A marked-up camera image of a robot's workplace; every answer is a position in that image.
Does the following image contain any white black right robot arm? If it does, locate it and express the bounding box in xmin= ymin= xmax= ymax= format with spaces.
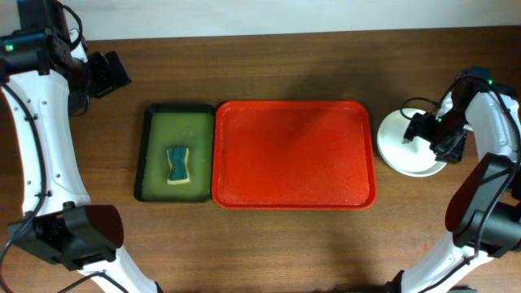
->
xmin=377 ymin=67 xmax=520 ymax=293

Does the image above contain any red plastic tray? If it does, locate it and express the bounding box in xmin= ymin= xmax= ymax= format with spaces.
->
xmin=212 ymin=101 xmax=377 ymax=210

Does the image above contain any yellow green scrub sponge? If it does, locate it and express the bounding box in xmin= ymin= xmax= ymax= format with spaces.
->
xmin=166 ymin=146 xmax=190 ymax=186

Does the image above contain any white plate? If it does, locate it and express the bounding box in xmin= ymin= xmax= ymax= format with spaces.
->
xmin=377 ymin=110 xmax=446 ymax=177

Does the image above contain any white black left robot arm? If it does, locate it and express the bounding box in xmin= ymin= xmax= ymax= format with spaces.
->
xmin=1 ymin=1 xmax=160 ymax=292

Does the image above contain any black tray of soapy water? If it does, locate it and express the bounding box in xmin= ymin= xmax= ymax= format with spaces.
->
xmin=134 ymin=103 xmax=215 ymax=203

